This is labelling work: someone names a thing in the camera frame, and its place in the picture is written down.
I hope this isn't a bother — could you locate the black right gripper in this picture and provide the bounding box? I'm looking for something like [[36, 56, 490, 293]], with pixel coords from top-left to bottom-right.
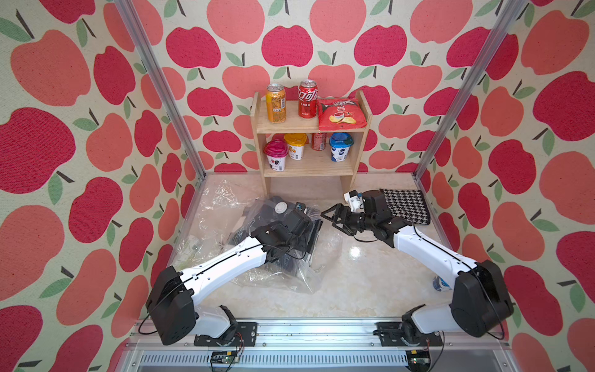
[[321, 203, 373, 236]]

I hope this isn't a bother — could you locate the clear plastic vacuum bag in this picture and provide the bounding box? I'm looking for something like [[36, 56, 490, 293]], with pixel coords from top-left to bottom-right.
[[172, 180, 343, 294]]

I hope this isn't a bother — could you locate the black white houndstooth scarf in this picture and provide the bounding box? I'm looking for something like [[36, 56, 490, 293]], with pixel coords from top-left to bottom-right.
[[381, 189, 431, 226]]

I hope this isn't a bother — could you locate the navy blue plaid scarf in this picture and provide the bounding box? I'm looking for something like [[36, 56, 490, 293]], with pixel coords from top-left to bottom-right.
[[227, 196, 322, 271]]

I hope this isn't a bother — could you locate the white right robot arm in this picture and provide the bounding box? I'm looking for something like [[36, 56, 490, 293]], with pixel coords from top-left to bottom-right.
[[321, 190, 514, 345]]

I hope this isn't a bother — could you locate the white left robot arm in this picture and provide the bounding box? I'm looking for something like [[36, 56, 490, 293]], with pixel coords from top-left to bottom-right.
[[146, 208, 322, 346]]

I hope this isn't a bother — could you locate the red chips bag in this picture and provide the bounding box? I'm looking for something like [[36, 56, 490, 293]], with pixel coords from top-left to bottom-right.
[[318, 98, 367, 132]]

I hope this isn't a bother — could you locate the wooden two-tier shelf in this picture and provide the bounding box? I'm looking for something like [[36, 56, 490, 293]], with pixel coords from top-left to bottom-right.
[[249, 92, 369, 195]]

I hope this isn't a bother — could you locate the blue lid cup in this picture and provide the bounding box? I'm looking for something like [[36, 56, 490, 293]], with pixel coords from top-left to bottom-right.
[[329, 133, 353, 162]]

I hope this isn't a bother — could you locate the pink lid cup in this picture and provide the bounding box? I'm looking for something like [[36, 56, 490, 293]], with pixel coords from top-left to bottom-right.
[[263, 139, 288, 172]]

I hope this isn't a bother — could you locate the small red can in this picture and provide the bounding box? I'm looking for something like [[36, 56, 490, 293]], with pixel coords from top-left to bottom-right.
[[311, 133, 327, 151]]

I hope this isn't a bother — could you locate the yellow lid cup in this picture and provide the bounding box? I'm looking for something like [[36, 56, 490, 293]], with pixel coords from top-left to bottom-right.
[[284, 133, 308, 161]]

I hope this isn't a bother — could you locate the blue round object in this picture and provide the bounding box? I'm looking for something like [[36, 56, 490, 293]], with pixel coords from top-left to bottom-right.
[[432, 276, 452, 292]]

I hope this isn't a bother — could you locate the orange drink can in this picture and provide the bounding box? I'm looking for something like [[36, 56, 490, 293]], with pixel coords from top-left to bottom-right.
[[266, 84, 287, 124]]

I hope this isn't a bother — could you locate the red cola can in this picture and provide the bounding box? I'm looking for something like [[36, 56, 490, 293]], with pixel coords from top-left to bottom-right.
[[297, 79, 319, 119]]

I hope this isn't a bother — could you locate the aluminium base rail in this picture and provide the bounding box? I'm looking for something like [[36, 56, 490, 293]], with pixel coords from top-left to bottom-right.
[[114, 318, 521, 371]]

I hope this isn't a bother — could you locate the aluminium frame post right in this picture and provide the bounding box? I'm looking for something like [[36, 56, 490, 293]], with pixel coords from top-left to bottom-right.
[[413, 0, 528, 184]]

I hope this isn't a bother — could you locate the aluminium frame post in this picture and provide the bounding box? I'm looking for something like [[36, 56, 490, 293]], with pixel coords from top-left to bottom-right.
[[413, 0, 528, 184], [116, 0, 206, 182]]

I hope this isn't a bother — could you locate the aluminium frame post left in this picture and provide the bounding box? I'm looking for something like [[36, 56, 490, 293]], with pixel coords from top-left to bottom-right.
[[116, 0, 206, 182]]

